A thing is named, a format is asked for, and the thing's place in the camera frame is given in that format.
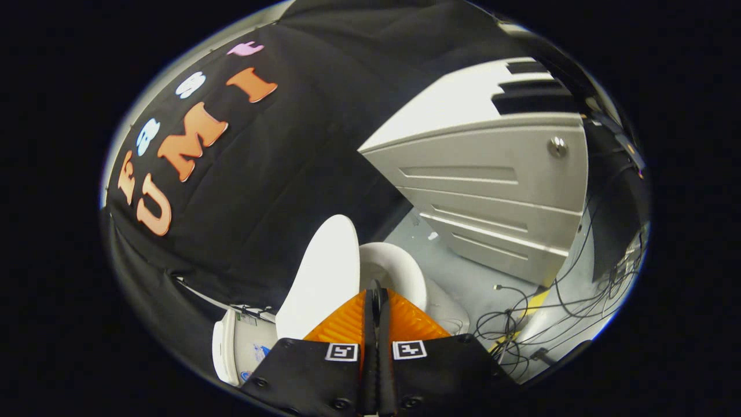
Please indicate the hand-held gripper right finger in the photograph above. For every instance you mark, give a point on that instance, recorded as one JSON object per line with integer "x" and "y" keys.
{"x": 440, "y": 376}

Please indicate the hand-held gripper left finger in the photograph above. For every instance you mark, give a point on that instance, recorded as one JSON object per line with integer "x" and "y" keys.
{"x": 324, "y": 382}

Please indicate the white toilet lid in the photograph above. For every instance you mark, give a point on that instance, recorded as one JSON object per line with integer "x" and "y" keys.
{"x": 321, "y": 278}

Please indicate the white toilet tank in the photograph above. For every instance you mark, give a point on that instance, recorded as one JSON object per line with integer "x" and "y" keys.
{"x": 237, "y": 347}

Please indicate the white toilet bowl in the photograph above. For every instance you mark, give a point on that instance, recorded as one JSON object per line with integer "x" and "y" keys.
{"x": 399, "y": 269}

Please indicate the yellow floor tape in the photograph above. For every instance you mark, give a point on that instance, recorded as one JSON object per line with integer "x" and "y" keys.
{"x": 535, "y": 301}

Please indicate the white drawer cabinet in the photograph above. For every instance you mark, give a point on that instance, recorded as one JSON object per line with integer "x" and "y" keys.
{"x": 480, "y": 174}

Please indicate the black backdrop cloth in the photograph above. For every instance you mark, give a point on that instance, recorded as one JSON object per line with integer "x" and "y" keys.
{"x": 289, "y": 168}

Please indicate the round metal cabinet knob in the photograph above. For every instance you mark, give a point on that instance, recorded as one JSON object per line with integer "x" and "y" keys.
{"x": 557, "y": 146}

